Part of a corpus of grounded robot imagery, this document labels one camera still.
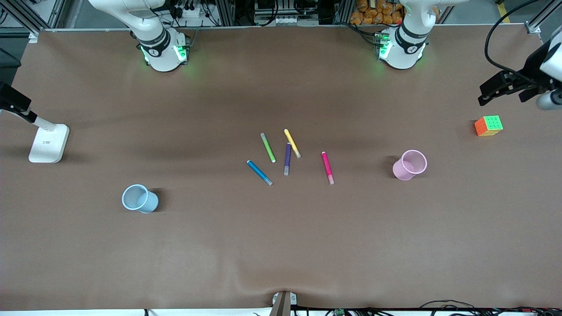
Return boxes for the orange snack bags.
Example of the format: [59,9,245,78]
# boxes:
[349,0,403,25]

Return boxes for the blue mesh cup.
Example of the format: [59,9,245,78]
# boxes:
[122,184,159,214]

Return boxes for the brown table cover sheet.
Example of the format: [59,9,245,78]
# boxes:
[0,24,562,310]

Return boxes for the green marker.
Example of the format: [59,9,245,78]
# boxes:
[260,133,277,164]

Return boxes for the white power strip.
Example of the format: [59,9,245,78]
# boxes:
[173,4,207,19]

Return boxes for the colourful puzzle cube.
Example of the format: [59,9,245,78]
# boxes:
[474,115,504,137]

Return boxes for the aluminium frame profile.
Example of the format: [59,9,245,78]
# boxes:
[0,0,84,43]
[525,0,562,35]

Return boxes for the metal table edge bracket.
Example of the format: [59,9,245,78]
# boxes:
[271,291,298,316]

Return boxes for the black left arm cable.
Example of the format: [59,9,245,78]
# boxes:
[485,0,545,82]

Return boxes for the yellow marker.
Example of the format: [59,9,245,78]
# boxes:
[284,128,302,159]

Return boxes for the pink marker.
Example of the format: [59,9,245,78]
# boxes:
[321,151,335,185]

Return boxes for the blue marker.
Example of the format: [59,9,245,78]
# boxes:
[246,160,274,187]

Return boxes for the pink mesh cup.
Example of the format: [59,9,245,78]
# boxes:
[392,149,428,181]

